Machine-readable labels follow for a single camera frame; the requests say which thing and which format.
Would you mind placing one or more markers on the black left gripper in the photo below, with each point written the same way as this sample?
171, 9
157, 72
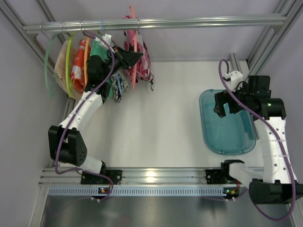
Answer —
121, 59

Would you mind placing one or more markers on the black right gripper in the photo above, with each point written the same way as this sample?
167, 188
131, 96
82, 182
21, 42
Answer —
228, 102

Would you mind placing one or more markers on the pink camouflage trousers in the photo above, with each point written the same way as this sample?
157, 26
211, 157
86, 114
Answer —
142, 70

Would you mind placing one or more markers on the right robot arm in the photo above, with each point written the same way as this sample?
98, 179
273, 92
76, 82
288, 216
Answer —
278, 183

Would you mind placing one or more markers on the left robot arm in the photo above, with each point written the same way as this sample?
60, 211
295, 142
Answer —
66, 143

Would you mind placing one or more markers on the blue plastic hanger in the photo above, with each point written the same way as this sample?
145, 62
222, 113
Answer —
102, 26

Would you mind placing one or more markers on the orange plastic hanger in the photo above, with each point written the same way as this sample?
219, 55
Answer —
86, 54

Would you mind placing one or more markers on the black white patterned garment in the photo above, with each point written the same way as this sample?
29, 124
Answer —
124, 84

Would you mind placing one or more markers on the green patterned garment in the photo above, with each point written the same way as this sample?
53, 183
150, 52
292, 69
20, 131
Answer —
99, 49

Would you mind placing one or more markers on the teal plastic bin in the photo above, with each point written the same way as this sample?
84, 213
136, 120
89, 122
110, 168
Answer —
232, 135

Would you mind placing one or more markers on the orange patterned garment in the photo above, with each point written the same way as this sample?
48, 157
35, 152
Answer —
77, 73

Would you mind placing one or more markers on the beige garment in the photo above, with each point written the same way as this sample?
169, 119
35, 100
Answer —
59, 69

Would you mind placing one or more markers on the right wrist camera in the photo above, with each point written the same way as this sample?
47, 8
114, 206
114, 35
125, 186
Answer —
232, 79

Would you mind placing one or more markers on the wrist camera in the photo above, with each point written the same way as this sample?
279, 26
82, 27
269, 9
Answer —
108, 39
232, 79

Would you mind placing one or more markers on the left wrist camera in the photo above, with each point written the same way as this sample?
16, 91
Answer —
108, 39

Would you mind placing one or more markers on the aluminium hanging rail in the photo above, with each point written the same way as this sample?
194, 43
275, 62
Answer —
160, 23

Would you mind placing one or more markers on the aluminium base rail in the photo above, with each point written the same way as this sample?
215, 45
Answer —
142, 177

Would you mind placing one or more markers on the grey slotted cable duct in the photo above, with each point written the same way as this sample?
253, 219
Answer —
137, 191

